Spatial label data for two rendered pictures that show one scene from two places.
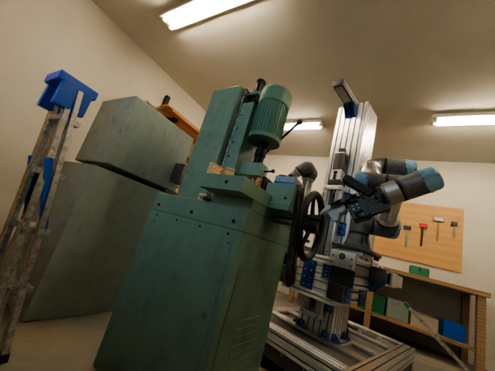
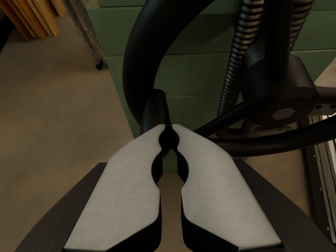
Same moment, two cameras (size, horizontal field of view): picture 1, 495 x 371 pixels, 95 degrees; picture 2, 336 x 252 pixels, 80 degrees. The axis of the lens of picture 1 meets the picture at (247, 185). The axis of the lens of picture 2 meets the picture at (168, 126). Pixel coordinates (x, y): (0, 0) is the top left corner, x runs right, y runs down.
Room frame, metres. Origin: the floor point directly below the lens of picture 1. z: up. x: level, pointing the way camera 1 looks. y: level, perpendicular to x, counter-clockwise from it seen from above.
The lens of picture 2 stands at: (0.77, -0.34, 0.96)
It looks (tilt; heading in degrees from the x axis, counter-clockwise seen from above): 60 degrees down; 55
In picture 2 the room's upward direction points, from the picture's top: 2 degrees counter-clockwise
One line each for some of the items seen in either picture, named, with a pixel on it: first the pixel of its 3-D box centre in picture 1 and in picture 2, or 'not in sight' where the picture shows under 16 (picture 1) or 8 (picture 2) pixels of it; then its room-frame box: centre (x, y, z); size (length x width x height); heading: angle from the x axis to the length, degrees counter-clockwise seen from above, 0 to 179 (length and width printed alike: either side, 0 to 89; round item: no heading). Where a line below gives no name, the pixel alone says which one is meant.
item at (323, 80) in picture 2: (280, 271); (317, 87); (1.25, -0.29, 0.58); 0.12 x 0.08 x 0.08; 54
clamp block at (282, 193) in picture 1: (284, 197); not in sight; (1.01, -0.18, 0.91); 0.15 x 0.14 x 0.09; 144
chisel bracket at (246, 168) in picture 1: (252, 172); not in sight; (1.13, -0.01, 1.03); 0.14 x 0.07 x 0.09; 54
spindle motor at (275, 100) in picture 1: (269, 118); not in sight; (1.12, -0.02, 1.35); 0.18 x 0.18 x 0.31
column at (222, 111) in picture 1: (219, 149); not in sight; (1.29, 0.22, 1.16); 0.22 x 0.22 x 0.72; 54
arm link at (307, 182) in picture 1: (304, 194); not in sight; (1.89, -0.50, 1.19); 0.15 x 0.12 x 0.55; 147
